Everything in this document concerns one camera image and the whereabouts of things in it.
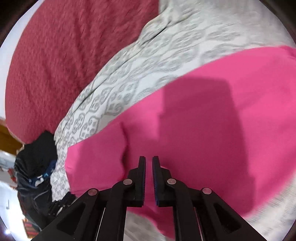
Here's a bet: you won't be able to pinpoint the blue patterned garment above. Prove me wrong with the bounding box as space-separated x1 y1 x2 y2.
29 160 57 187

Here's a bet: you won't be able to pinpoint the red fuzzy blanket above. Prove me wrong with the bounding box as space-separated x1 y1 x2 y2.
5 1 159 143

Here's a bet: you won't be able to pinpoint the pink pants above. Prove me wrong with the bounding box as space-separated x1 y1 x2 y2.
65 46 295 238

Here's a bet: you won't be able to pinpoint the black clothing pile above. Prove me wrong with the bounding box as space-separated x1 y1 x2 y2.
14 131 75 231

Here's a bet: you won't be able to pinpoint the white grey patterned bedsheet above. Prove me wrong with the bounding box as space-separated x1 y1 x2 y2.
50 0 296 241

